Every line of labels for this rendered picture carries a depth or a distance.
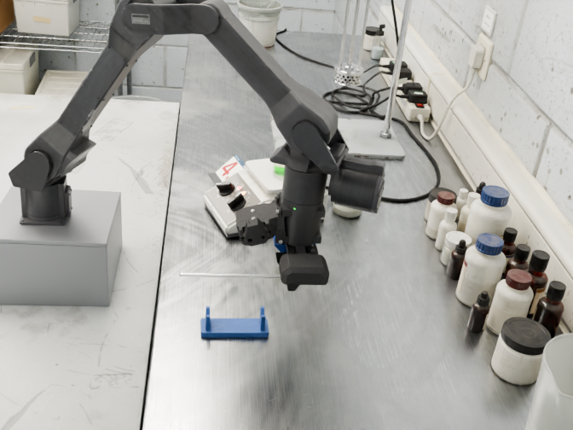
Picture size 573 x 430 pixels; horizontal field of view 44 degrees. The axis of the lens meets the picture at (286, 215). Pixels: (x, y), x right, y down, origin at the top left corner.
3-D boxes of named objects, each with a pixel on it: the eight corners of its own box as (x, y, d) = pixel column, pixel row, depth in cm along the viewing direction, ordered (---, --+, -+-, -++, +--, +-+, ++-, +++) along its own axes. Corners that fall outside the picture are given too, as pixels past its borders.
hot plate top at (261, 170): (268, 194, 126) (268, 190, 126) (243, 165, 135) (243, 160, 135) (327, 186, 131) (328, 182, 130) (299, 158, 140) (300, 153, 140)
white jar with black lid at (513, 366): (537, 392, 100) (552, 353, 97) (489, 378, 102) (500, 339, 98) (538, 361, 106) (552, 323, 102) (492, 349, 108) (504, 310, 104)
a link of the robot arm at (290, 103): (115, 17, 87) (168, -46, 82) (144, 7, 94) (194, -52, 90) (276, 190, 91) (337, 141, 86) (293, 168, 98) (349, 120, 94)
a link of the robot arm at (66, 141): (129, -17, 86) (170, 20, 86) (154, -24, 92) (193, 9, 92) (15, 163, 101) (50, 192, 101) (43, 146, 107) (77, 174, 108)
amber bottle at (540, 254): (509, 314, 116) (526, 258, 110) (510, 299, 119) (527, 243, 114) (537, 321, 115) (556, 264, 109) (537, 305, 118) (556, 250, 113)
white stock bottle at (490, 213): (453, 253, 130) (469, 191, 123) (469, 238, 135) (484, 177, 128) (490, 269, 126) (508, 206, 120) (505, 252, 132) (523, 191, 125)
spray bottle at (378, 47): (376, 55, 228) (381, 22, 222) (384, 59, 225) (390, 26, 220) (367, 57, 225) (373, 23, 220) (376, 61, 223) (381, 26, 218)
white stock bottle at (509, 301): (509, 343, 109) (526, 291, 104) (478, 324, 112) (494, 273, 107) (528, 329, 112) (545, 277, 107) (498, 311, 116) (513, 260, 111)
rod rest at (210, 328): (200, 338, 104) (201, 318, 102) (200, 322, 107) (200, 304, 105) (269, 338, 105) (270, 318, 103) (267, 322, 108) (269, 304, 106)
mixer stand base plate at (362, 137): (274, 153, 159) (275, 148, 159) (269, 118, 176) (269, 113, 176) (406, 159, 163) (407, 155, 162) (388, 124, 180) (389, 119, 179)
